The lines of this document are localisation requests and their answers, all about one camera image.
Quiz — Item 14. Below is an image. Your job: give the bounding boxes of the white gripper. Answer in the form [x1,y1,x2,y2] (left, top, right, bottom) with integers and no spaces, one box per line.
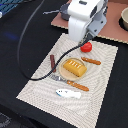
[68,9,107,43]

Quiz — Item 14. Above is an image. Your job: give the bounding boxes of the red toy tomato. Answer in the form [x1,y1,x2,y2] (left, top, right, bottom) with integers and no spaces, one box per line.
[80,42,92,52]

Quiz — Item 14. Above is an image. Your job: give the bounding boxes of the yellow toy bread slice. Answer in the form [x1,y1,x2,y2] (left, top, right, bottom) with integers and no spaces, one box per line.
[63,59,87,77]

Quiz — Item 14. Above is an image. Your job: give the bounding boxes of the brown toy sausage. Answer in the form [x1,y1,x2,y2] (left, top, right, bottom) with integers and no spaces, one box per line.
[50,55,56,72]

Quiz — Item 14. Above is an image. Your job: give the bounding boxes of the white toy fish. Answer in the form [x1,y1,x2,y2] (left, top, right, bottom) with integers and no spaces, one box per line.
[56,89,81,99]

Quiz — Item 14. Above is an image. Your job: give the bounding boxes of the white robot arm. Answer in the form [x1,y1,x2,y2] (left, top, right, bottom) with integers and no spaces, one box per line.
[67,0,108,42]

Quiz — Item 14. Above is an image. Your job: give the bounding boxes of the small grey saucepan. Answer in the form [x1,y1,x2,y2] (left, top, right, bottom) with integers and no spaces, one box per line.
[54,3,70,21]

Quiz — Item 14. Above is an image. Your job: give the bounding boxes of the pink toy stove board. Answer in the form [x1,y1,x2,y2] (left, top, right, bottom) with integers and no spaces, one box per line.
[51,0,128,43]

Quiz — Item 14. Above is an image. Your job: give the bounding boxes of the round wooden plate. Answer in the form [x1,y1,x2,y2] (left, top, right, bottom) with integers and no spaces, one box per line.
[59,58,87,81]

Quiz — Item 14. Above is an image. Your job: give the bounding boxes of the beige bowl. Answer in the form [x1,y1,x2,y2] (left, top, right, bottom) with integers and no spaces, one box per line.
[121,7,128,30]

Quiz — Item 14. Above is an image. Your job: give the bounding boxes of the beige woven placemat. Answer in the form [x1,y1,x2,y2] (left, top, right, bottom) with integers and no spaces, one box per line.
[16,32,119,128]

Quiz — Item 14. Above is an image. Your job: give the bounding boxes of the blue striped cloth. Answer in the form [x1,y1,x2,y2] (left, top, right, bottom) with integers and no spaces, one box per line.
[0,0,24,15]

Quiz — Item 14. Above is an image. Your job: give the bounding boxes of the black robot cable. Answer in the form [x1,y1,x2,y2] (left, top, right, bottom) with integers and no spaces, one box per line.
[16,0,92,82]

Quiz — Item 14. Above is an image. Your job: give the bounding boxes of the wooden handled fork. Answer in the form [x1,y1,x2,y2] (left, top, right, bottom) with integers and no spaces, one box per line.
[50,74,89,91]

